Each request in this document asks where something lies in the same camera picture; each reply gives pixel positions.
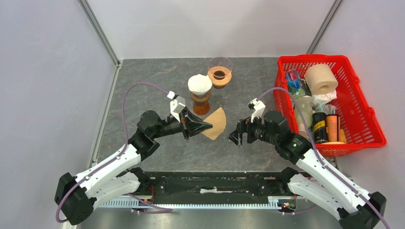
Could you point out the orange cylindrical can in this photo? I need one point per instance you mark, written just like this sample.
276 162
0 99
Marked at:
333 127

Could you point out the white paper coffee filter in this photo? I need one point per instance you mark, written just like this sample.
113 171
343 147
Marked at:
199 84

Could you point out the black cylindrical can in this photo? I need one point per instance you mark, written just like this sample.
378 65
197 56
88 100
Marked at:
319 127

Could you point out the beige toilet paper roll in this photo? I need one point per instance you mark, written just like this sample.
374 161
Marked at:
320 79

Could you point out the blue snack packet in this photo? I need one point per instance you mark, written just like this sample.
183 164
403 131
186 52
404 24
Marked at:
293 79

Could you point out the brown paper coffee filter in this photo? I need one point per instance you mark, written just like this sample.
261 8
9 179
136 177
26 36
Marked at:
218 121

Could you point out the light wooden ring holder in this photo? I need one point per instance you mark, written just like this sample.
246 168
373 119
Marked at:
220 78

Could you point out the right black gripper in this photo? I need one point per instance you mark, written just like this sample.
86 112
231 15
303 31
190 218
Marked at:
244 126

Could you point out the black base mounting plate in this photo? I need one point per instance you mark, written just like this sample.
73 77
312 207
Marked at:
215 188

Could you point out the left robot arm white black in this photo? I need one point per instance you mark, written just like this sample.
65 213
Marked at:
79 195

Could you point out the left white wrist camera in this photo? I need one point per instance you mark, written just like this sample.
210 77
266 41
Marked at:
177 104

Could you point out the green patterned packet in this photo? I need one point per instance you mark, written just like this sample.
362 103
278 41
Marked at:
300 91

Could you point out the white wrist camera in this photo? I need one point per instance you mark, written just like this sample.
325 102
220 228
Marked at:
257 108
177 104

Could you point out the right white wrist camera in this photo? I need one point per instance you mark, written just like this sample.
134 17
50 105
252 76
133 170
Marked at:
257 108

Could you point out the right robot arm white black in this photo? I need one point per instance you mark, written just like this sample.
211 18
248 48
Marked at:
353 206

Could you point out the dark wooden ring holder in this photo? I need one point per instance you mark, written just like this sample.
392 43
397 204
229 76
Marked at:
200 98

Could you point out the amber glass carafe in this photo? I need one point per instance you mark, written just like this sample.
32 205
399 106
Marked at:
201 108

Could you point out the crumpled white paper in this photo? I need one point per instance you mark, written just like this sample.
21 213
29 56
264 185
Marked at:
322 99

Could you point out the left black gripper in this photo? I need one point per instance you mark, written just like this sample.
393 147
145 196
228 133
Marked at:
190 124

